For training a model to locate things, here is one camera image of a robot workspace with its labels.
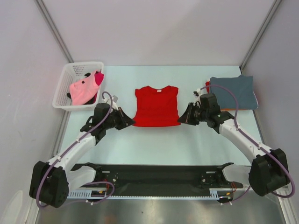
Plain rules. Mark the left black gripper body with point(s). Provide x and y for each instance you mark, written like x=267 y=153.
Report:
x=110 y=122

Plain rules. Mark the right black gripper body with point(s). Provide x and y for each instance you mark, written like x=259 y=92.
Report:
x=191 y=114

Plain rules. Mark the red t shirt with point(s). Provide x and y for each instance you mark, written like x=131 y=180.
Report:
x=207 y=84
x=156 y=107

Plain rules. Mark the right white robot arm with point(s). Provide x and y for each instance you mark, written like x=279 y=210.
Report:
x=268 y=170

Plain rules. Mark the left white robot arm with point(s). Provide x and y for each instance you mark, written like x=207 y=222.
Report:
x=52 y=181

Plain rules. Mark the orange folded t shirt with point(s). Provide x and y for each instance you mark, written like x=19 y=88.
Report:
x=233 y=110

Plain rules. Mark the pink t shirt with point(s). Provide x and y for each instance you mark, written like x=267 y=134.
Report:
x=84 y=91

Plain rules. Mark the red folded t shirt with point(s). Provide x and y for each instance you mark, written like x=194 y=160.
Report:
x=207 y=84

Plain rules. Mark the white plastic laundry basket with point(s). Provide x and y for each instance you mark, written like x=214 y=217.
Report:
x=73 y=72

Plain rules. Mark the grey folded t shirt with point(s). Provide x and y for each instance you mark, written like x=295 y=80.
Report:
x=229 y=90

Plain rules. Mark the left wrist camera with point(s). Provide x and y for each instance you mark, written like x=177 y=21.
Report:
x=111 y=101

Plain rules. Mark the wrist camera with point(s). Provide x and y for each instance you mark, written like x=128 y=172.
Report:
x=197 y=93
x=111 y=101

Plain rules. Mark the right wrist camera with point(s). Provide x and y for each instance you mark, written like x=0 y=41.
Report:
x=197 y=93

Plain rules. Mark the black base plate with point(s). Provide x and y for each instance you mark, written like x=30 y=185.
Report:
x=162 y=181

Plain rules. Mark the left aluminium corner post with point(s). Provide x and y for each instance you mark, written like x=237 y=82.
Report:
x=53 y=29

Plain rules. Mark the aluminium corner post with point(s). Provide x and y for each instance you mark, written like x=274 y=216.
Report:
x=263 y=28
x=53 y=29

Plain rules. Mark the right aluminium corner post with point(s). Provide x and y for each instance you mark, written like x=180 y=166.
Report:
x=263 y=28

